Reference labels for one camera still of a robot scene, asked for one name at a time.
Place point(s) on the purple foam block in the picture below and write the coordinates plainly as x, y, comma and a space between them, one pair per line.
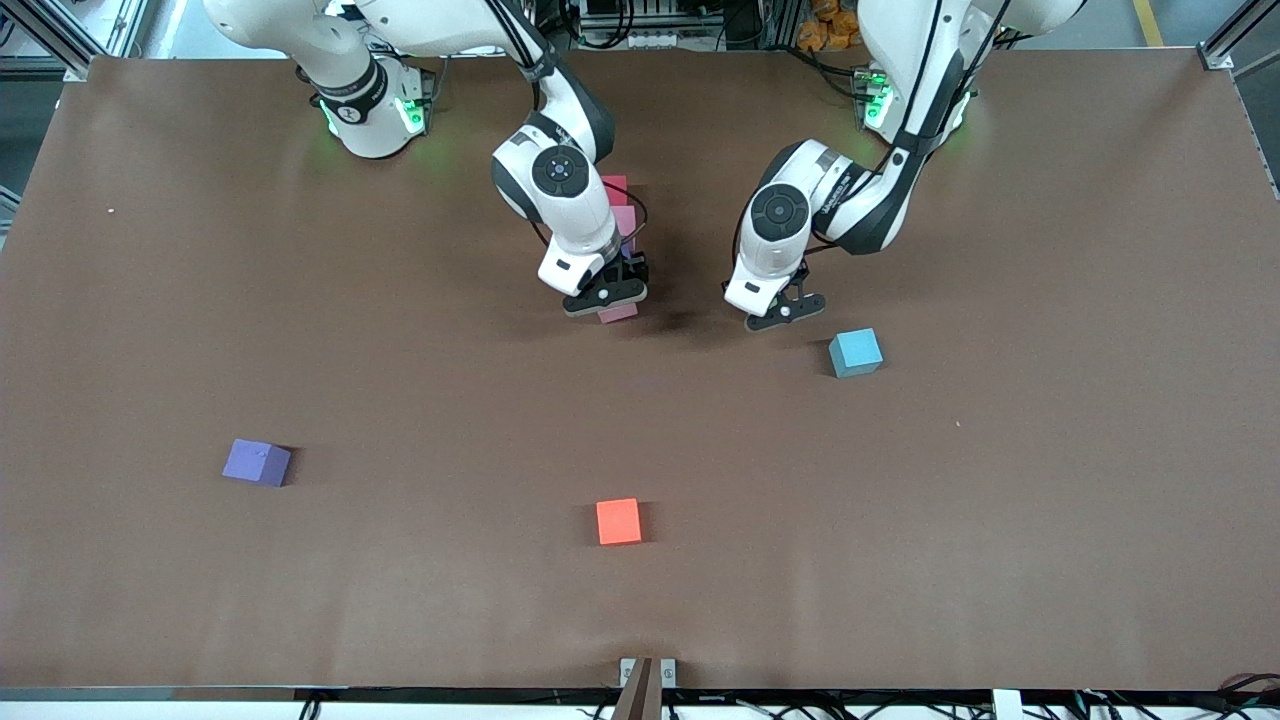
629, 248
256, 462

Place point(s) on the pink foam block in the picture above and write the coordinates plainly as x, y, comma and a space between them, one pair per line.
624, 222
618, 313

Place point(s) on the red foam block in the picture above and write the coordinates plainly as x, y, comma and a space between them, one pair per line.
615, 190

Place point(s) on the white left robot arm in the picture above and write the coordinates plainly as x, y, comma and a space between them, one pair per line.
780, 215

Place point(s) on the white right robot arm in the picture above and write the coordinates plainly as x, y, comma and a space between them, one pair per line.
560, 175

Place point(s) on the light blue foam block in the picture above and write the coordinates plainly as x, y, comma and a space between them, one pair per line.
856, 352

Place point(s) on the grey power strip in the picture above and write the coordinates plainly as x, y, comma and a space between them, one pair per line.
640, 38

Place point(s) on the orange foam block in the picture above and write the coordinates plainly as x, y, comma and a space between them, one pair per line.
619, 522

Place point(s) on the orange snack bag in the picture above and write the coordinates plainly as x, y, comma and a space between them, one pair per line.
830, 25

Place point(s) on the white paper tag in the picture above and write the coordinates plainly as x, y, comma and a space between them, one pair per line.
1008, 705

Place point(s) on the small metal bracket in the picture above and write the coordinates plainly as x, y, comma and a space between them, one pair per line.
648, 668

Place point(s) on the aluminium frame profile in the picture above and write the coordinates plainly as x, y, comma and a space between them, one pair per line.
100, 35
1235, 40

